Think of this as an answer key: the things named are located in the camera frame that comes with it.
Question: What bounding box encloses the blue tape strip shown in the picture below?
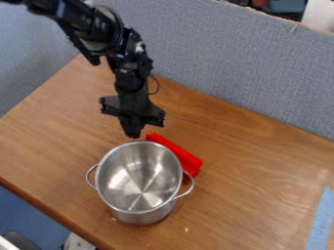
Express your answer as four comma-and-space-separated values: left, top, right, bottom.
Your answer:
306, 187, 334, 250

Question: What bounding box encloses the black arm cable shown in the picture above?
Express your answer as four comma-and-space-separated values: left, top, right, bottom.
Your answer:
146, 73, 162, 96

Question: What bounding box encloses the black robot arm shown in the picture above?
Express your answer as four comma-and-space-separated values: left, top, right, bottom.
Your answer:
0, 0, 166, 139

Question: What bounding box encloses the stainless steel pot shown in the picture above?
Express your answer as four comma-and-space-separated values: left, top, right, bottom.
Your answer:
84, 141, 195, 226

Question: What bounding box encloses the grey fabric partition panel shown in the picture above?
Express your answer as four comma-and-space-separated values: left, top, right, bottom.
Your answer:
88, 0, 334, 141

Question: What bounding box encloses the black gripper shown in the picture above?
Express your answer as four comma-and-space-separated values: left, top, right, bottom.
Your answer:
99, 85, 166, 138

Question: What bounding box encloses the red plastic block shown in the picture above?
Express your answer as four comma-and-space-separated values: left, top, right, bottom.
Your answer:
146, 133, 203, 178

